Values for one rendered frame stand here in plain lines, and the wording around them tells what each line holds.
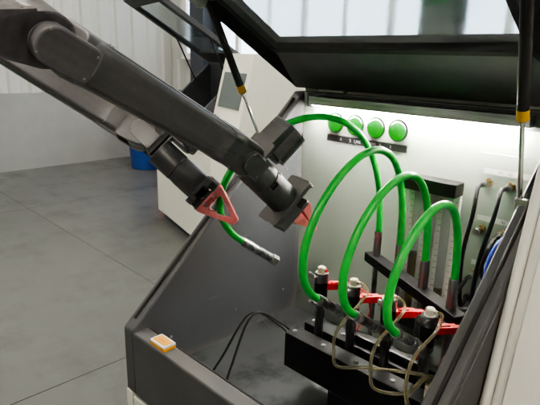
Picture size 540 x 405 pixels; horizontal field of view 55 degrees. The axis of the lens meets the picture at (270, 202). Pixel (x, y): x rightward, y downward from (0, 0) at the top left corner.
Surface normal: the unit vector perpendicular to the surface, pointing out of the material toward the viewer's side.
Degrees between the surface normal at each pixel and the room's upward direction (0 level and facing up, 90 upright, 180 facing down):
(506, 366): 76
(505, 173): 90
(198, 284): 90
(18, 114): 90
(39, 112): 90
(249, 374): 0
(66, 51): 110
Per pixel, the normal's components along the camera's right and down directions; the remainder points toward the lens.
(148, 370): -0.71, 0.18
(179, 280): 0.71, 0.21
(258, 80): 0.50, 0.25
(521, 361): -0.68, -0.06
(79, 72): 0.66, 0.53
